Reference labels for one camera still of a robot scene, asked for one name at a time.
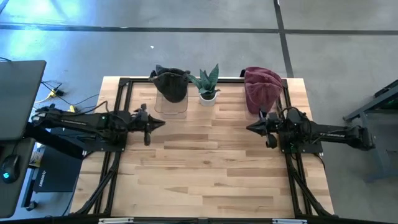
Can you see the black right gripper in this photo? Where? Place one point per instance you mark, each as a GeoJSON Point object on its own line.
{"type": "Point", "coordinates": [271, 127]}

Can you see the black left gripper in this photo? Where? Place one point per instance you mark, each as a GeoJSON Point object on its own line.
{"type": "Point", "coordinates": [141, 123]}

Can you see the dark grey baseball cap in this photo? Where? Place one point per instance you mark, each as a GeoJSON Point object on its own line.
{"type": "Point", "coordinates": [171, 88]}

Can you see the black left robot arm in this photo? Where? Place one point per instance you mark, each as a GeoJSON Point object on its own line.
{"type": "Point", "coordinates": [77, 119]}

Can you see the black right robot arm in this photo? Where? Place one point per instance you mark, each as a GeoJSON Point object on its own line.
{"type": "Point", "coordinates": [329, 135]}

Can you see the black table clamp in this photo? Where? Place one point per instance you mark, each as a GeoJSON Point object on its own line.
{"type": "Point", "coordinates": [152, 75]}
{"type": "Point", "coordinates": [242, 73]}

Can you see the white plant pot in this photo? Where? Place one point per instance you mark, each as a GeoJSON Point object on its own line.
{"type": "Point", "coordinates": [207, 102]}

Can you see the green snake plant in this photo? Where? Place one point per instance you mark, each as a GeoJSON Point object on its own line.
{"type": "Point", "coordinates": [206, 81]}

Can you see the black diagonal support bar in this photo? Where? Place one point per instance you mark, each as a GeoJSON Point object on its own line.
{"type": "Point", "coordinates": [53, 140]}

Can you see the black Husky case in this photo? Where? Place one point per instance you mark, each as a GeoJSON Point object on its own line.
{"type": "Point", "coordinates": [56, 174]}

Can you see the grey metal cart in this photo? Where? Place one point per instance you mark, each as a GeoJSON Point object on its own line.
{"type": "Point", "coordinates": [373, 105]}

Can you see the black computer mouse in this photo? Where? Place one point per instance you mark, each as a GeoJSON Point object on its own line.
{"type": "Point", "coordinates": [11, 166]}

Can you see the dark desk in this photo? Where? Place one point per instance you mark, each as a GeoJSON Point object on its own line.
{"type": "Point", "coordinates": [12, 199]}

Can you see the black aluminium table frame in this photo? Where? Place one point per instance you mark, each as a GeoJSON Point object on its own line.
{"type": "Point", "coordinates": [140, 80]}

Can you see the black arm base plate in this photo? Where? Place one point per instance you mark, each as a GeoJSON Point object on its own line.
{"type": "Point", "coordinates": [314, 147]}
{"type": "Point", "coordinates": [93, 146]}

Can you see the white bracket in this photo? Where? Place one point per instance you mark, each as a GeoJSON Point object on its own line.
{"type": "Point", "coordinates": [289, 221]}
{"type": "Point", "coordinates": [116, 221]}

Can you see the black camera mount beam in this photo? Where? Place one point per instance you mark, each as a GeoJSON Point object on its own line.
{"type": "Point", "coordinates": [62, 221]}

